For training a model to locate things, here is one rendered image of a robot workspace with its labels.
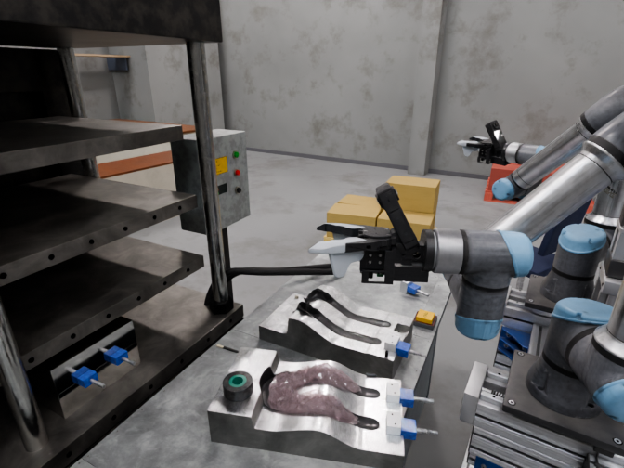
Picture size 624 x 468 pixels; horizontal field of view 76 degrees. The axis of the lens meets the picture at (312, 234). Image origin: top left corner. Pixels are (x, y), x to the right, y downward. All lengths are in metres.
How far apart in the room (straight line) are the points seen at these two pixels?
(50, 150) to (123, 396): 0.75
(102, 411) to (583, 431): 1.23
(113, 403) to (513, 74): 6.85
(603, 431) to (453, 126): 6.69
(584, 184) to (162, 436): 1.15
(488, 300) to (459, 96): 6.81
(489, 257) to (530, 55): 6.68
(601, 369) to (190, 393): 1.05
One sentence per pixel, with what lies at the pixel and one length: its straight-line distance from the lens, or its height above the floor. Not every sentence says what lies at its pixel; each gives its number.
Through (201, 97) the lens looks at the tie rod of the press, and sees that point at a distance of 1.46.
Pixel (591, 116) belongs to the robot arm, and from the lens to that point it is 1.38.
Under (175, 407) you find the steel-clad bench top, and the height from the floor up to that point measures 0.80.
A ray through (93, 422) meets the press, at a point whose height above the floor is 0.79.
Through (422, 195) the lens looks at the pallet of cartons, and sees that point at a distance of 4.13.
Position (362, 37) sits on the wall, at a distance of 8.03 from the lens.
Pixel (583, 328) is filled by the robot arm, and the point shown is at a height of 1.25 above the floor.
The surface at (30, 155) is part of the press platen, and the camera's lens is 1.22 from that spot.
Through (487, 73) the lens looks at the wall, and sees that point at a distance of 7.36.
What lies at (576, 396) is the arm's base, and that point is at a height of 1.09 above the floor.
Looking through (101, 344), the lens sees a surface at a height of 0.94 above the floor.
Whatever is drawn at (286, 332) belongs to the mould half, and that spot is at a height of 0.87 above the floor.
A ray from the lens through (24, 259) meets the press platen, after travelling 1.21.
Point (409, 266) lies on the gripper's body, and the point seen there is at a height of 1.42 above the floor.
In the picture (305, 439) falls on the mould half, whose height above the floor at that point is 0.86.
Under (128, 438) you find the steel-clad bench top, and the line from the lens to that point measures 1.30.
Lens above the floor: 1.71
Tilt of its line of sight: 22 degrees down
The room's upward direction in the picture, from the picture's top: straight up
